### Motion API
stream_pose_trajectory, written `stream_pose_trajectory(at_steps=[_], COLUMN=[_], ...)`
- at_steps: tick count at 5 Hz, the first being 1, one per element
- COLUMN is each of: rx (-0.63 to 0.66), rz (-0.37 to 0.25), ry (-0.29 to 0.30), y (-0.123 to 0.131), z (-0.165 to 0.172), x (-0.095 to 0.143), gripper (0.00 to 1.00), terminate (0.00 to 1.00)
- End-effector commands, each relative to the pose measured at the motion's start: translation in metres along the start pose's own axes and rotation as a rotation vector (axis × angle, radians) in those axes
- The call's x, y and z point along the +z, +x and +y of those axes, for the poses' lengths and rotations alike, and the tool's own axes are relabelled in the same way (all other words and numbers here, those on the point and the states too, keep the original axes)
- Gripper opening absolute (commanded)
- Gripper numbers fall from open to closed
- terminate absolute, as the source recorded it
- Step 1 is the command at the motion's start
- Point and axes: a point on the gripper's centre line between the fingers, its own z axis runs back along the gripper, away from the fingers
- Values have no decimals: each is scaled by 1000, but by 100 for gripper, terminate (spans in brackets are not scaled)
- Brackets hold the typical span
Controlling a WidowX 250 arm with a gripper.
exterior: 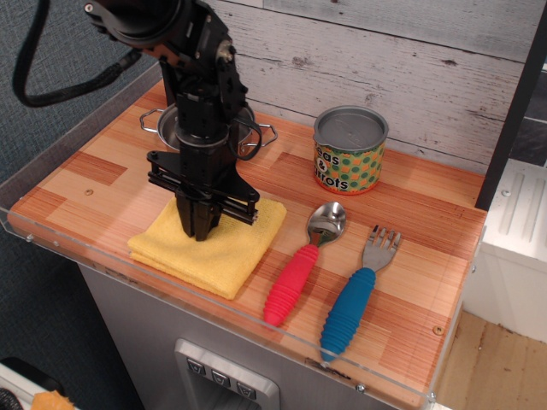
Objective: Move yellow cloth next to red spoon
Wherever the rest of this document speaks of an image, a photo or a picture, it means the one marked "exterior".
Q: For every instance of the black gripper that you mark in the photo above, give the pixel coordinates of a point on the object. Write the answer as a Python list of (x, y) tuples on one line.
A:
[(203, 175)]

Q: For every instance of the yellow cloth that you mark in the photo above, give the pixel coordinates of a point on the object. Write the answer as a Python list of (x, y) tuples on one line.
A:
[(222, 262)]

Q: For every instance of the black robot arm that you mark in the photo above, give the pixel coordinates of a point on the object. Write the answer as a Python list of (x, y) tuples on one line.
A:
[(200, 75)]

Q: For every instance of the stainless steel pot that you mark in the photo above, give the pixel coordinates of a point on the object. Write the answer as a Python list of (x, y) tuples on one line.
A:
[(251, 136)]

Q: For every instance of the grey toy fridge cabinet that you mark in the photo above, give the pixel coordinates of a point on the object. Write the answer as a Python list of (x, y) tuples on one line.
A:
[(146, 323)]

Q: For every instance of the peas and carrots can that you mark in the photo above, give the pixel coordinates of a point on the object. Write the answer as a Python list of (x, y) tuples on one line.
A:
[(349, 143)]

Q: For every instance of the silver dispenser button panel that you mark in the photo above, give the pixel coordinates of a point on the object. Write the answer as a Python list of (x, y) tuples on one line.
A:
[(214, 382)]

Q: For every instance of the clear acrylic table guard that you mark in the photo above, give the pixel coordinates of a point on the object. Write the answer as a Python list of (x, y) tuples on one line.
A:
[(87, 194)]

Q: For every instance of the orange object bottom left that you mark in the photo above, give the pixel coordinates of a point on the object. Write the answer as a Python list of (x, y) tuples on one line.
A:
[(51, 400)]

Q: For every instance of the white toy sink unit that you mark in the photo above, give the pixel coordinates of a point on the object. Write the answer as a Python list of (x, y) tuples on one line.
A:
[(507, 282)]

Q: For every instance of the red handled spoon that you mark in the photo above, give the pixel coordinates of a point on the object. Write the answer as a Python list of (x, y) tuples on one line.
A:
[(326, 225)]

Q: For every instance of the blue handled fork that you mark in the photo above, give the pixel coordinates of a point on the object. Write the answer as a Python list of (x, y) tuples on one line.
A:
[(345, 316)]

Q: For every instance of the black vertical post right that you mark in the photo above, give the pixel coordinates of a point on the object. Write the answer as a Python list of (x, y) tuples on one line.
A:
[(517, 109)]

